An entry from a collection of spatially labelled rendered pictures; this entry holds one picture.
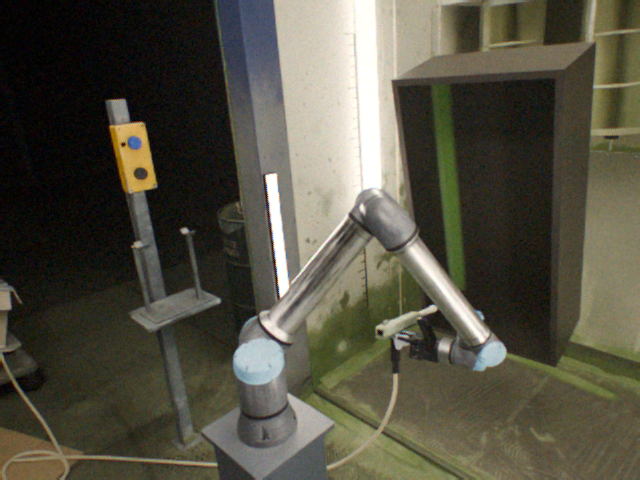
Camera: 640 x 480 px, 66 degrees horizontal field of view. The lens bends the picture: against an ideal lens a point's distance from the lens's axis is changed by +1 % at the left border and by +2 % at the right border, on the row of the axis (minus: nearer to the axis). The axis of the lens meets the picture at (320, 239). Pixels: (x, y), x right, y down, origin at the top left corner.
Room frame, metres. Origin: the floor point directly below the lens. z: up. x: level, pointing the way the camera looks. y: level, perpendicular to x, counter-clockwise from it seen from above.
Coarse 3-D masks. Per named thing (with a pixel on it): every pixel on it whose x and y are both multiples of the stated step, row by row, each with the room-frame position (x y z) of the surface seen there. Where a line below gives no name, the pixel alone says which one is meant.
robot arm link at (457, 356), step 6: (456, 342) 1.54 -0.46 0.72; (450, 348) 1.53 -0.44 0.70; (456, 348) 1.52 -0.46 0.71; (450, 354) 1.52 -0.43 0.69; (456, 354) 1.50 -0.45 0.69; (462, 354) 1.49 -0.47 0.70; (468, 354) 1.47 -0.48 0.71; (450, 360) 1.51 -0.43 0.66; (456, 360) 1.50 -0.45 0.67; (462, 360) 1.49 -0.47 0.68; (468, 360) 1.47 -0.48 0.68; (474, 360) 1.46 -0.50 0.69; (462, 366) 1.50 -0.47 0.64; (468, 366) 1.48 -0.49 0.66; (474, 366) 1.46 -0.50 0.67; (480, 366) 1.45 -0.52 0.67
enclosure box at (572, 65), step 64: (448, 64) 1.95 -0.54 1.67; (512, 64) 1.72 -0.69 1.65; (576, 64) 1.61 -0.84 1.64; (448, 128) 2.20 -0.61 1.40; (512, 128) 2.01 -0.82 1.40; (576, 128) 1.67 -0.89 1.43; (448, 192) 2.26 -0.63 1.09; (512, 192) 2.06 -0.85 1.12; (576, 192) 1.74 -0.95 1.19; (448, 256) 2.29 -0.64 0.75; (512, 256) 2.11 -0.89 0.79; (576, 256) 1.82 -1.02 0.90; (448, 320) 2.11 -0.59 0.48; (512, 320) 2.03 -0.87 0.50; (576, 320) 1.91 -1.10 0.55
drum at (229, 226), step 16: (224, 208) 3.14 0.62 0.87; (224, 224) 2.87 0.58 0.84; (240, 224) 2.79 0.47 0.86; (224, 240) 2.91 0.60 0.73; (240, 240) 2.80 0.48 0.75; (224, 256) 2.97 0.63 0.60; (240, 256) 2.81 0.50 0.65; (240, 272) 2.81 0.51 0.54; (240, 288) 2.83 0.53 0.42; (240, 304) 2.84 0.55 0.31; (240, 320) 2.86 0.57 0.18
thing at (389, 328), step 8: (416, 312) 1.84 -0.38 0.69; (424, 312) 1.89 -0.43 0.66; (432, 312) 1.96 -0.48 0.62; (384, 320) 1.66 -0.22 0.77; (392, 320) 1.71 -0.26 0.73; (400, 320) 1.72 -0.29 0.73; (408, 320) 1.75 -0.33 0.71; (416, 320) 1.80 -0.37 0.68; (376, 328) 1.63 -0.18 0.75; (384, 328) 1.61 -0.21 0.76; (392, 328) 1.64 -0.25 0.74; (400, 328) 1.69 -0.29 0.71; (376, 336) 1.63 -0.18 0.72; (384, 336) 1.61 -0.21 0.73; (392, 336) 1.67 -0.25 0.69; (392, 344) 1.68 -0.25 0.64; (392, 352) 1.67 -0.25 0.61; (400, 352) 1.68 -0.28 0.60; (392, 360) 1.66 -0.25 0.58; (400, 360) 1.67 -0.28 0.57; (392, 368) 1.66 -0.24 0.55
